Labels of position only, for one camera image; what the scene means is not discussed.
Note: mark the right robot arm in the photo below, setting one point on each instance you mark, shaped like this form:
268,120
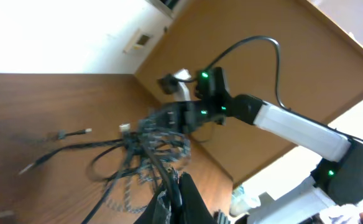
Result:
332,190

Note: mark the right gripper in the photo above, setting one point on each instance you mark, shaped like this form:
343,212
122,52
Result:
183,117

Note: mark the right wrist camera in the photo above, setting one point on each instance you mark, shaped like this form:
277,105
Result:
175,84

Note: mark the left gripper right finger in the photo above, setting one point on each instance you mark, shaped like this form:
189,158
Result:
193,209

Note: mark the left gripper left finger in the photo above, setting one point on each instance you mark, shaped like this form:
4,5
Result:
159,209

